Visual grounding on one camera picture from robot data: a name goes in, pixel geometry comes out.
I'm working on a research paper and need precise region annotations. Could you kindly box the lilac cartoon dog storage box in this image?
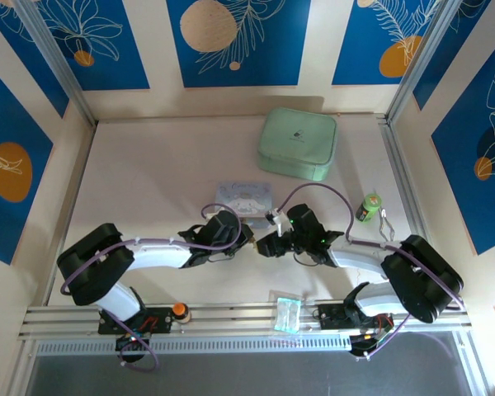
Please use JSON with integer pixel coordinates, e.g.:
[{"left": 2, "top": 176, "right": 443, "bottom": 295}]
[{"left": 214, "top": 179, "right": 274, "bottom": 230}]

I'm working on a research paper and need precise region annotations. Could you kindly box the green cylinder with orange label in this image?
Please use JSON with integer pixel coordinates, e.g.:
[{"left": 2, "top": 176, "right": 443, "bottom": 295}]
[{"left": 355, "top": 192, "right": 383, "bottom": 224}]

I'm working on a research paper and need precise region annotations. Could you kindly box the clear plastic bag with pads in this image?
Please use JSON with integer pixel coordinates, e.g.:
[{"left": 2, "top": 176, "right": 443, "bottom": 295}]
[{"left": 268, "top": 290, "right": 304, "bottom": 333}]

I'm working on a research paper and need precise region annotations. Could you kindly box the mint green zip pouch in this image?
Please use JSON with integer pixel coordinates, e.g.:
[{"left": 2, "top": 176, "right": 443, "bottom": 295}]
[{"left": 255, "top": 106, "right": 340, "bottom": 182}]

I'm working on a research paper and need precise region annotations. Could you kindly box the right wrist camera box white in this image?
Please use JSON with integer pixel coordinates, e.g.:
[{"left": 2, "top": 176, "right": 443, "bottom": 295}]
[{"left": 264, "top": 207, "right": 290, "bottom": 236}]

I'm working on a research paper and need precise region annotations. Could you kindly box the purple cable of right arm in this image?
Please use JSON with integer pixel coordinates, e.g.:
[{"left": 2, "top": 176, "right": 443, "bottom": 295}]
[{"left": 276, "top": 181, "right": 467, "bottom": 361}]

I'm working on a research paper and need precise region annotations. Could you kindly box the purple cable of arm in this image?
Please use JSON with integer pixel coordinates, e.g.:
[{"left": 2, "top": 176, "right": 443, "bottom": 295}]
[
  {"left": 59, "top": 203, "right": 246, "bottom": 373},
  {"left": 276, "top": 181, "right": 467, "bottom": 361}
]

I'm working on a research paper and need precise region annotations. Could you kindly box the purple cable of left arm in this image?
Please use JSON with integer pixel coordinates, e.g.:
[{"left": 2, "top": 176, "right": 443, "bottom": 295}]
[{"left": 59, "top": 203, "right": 246, "bottom": 373}]

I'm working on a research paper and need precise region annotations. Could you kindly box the aluminium frame rail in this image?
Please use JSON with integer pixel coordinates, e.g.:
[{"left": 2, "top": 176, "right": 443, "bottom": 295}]
[{"left": 17, "top": 295, "right": 474, "bottom": 340}]

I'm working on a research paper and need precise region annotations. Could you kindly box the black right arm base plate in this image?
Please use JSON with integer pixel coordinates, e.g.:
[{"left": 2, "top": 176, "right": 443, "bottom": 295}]
[{"left": 318, "top": 303, "right": 394, "bottom": 332}]

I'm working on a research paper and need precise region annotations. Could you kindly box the grey slotted cable duct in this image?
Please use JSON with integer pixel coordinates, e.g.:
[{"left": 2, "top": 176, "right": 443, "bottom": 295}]
[{"left": 34, "top": 335, "right": 354, "bottom": 357}]

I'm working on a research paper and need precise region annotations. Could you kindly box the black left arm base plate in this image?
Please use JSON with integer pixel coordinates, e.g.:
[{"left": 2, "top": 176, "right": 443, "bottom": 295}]
[{"left": 97, "top": 305, "right": 176, "bottom": 336}]

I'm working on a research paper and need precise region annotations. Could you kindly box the aluminium side rail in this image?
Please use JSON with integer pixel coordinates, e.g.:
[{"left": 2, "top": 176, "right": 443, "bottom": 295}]
[{"left": 376, "top": 114, "right": 447, "bottom": 299}]

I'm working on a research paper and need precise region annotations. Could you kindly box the black electronics board with wires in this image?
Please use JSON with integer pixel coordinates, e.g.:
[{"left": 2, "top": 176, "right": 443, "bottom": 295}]
[
  {"left": 115, "top": 332, "right": 150, "bottom": 353},
  {"left": 348, "top": 331, "right": 392, "bottom": 359}
]

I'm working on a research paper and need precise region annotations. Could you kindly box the aluminium frame post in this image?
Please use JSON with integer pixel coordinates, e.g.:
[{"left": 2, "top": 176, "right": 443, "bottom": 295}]
[
  {"left": 14, "top": 0, "right": 98, "bottom": 127},
  {"left": 385, "top": 0, "right": 460, "bottom": 125}
]

